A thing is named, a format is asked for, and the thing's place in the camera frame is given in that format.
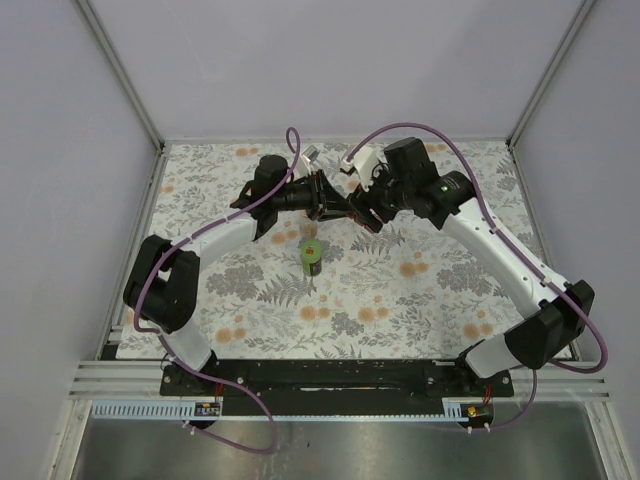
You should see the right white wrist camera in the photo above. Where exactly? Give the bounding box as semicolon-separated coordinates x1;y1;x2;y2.
340;146;385;193

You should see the floral table mat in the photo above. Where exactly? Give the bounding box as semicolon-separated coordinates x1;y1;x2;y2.
114;140;574;361

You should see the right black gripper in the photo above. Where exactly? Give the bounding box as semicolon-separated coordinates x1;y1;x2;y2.
345;159;412;235

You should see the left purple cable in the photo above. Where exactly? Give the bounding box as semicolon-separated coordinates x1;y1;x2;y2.
133;127;302;455

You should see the green pill bottle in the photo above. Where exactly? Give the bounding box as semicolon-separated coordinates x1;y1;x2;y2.
300;240;323;276

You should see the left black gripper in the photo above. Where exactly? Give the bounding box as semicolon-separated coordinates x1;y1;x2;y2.
274;170;354;222

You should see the aluminium frame rail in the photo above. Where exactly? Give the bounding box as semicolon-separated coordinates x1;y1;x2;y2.
71;360;611;403

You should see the white slotted cable duct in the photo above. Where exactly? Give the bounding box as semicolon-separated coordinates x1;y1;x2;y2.
92;400;222;421

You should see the clear small pill bottle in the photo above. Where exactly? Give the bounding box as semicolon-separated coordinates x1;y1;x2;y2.
299;219;318;240

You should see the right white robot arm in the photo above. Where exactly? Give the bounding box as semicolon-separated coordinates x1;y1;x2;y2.
341;137;595;396

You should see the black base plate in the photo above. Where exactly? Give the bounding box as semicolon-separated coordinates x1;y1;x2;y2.
159;359;514;417

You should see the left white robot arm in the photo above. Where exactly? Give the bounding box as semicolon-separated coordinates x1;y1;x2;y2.
123;155;353;395

